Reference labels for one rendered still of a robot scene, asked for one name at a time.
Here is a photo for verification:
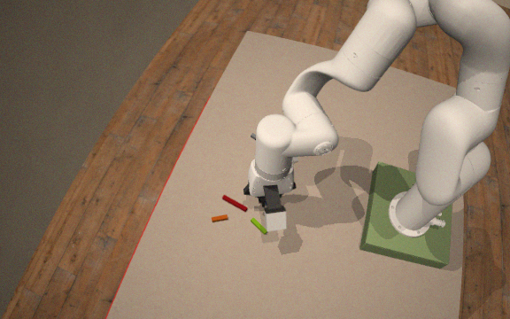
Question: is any orange rod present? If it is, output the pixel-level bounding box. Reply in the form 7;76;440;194
212;214;228;222

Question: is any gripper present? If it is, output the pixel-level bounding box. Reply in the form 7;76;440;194
243;159;296;207

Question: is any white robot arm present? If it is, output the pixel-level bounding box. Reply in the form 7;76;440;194
255;0;510;237

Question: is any red rod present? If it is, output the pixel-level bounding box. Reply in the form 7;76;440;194
222;195;248;212

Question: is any lime green rod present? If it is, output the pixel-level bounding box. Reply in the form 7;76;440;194
251;217;267;235

